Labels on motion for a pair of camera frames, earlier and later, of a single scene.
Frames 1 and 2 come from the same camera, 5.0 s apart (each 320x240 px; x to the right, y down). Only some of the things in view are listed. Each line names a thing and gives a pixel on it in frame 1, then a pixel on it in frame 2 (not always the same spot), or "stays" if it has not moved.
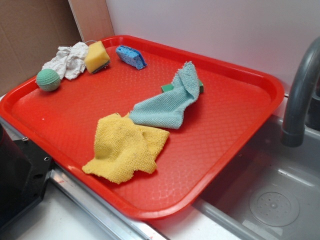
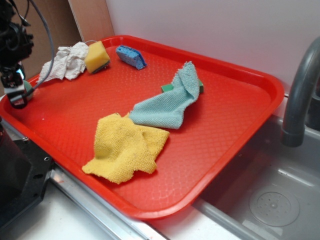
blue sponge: [131, 56] stays
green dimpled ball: [48, 80] to [29, 89]
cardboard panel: [32, 31] stays
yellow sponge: [96, 57] stays
